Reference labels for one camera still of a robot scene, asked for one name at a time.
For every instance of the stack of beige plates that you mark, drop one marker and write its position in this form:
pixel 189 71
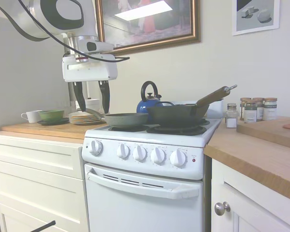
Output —
pixel 75 123

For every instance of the black saucer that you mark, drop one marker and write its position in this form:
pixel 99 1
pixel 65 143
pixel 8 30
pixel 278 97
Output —
pixel 62 121

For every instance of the green bowl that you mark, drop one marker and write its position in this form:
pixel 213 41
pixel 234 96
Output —
pixel 50 114

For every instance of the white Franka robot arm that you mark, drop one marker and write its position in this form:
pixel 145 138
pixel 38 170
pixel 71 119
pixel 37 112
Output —
pixel 48 17

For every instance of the cream plate brown rim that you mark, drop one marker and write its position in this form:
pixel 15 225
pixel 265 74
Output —
pixel 75 117
pixel 75 113
pixel 75 121

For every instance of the round metal cabinet knob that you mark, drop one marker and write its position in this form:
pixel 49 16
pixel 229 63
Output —
pixel 221 208

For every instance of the white electric stove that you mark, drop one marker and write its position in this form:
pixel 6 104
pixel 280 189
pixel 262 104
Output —
pixel 145 207

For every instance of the grey frying pan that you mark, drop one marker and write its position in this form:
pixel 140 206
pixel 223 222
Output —
pixel 126 119

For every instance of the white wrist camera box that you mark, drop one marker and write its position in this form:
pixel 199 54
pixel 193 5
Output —
pixel 96 46

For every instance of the black stove burner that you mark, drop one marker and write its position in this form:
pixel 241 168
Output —
pixel 206 122
pixel 129 128
pixel 176 131

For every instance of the white burner knob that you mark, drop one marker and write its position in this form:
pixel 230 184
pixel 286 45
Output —
pixel 139 153
pixel 178 158
pixel 158 155
pixel 123 151

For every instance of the white stand post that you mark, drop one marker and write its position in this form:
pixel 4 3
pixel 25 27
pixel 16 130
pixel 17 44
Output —
pixel 88 90

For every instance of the white mug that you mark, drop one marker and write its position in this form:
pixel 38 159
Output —
pixel 32 116

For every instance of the dark spice jar brown lid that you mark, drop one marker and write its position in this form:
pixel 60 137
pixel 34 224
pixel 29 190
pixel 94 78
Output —
pixel 242 106
pixel 259 108

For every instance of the wooden cutting board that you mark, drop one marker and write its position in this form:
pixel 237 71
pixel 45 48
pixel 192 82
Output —
pixel 268 131

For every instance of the cream drawer cabinet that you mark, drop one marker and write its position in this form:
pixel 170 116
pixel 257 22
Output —
pixel 33 183

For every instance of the cube and sphere poster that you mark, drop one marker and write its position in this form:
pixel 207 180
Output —
pixel 256 17

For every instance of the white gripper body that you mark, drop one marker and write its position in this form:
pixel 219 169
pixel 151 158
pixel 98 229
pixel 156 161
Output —
pixel 89 70

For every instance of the white oven door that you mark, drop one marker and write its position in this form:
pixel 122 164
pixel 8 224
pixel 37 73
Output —
pixel 135 212

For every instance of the white oven temperature knob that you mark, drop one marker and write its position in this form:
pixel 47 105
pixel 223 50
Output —
pixel 96 147

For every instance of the white-filled spice jar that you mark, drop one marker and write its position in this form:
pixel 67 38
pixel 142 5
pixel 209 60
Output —
pixel 270 110

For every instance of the gold framed painting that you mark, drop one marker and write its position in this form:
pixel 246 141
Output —
pixel 147 21

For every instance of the cream door cabinet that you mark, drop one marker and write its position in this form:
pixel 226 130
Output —
pixel 251 210

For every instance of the glass salt shaker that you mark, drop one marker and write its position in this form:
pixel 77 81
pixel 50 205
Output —
pixel 231 118

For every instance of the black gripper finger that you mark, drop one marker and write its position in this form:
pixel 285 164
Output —
pixel 105 96
pixel 79 94

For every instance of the large wooden butcher block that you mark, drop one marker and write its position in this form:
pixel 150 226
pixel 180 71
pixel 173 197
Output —
pixel 50 130

